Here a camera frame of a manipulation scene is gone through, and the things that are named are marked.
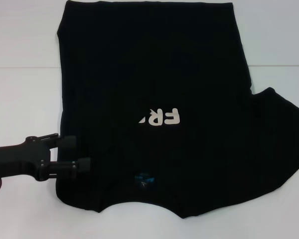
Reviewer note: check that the black shirt with FREE print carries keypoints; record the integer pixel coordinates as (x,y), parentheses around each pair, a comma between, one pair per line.
(144,62)

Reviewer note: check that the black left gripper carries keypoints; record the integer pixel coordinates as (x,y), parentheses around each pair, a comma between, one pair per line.
(17,159)

